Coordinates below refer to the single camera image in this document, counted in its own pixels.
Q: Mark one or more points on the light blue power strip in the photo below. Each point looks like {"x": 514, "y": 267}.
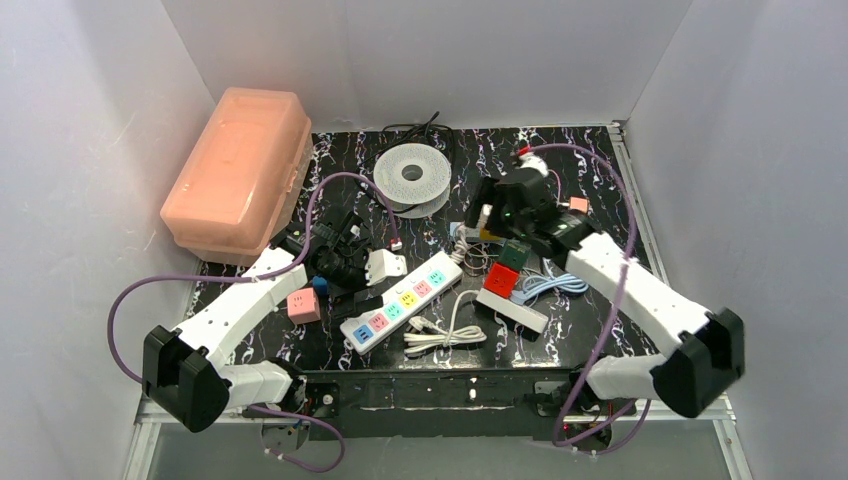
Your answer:
{"x": 457, "y": 229}

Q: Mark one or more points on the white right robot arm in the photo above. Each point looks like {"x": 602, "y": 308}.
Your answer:
{"x": 700, "y": 353}

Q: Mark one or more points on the white small power strip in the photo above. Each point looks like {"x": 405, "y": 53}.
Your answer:
{"x": 521, "y": 314}

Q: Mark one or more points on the pink cube adapter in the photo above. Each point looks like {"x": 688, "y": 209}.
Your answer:
{"x": 303, "y": 306}

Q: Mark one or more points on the pink translucent storage box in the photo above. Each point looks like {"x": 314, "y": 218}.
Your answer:
{"x": 242, "y": 180}

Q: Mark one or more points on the white plug with cable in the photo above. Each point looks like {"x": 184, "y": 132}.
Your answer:
{"x": 424, "y": 335}

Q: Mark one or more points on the white yellow cube adapter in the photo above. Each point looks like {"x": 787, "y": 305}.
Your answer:
{"x": 476, "y": 226}

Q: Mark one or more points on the blue cube adapter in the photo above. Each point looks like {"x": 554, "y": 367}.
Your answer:
{"x": 320, "y": 286}

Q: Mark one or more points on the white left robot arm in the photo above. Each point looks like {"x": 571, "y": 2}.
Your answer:
{"x": 186, "y": 370}

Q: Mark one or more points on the small pink usb charger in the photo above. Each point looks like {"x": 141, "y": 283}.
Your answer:
{"x": 579, "y": 204}

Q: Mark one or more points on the white perforated round speaker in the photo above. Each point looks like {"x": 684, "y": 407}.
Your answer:
{"x": 414, "y": 178}

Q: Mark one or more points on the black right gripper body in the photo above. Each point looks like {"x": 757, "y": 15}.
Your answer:
{"x": 482, "y": 216}

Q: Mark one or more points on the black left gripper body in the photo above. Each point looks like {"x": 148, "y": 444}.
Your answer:
{"x": 347, "y": 261}

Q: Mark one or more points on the white colourful power strip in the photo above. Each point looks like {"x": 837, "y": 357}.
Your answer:
{"x": 405, "y": 299}

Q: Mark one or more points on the red cube adapter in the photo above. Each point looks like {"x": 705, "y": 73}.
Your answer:
{"x": 501, "y": 280}

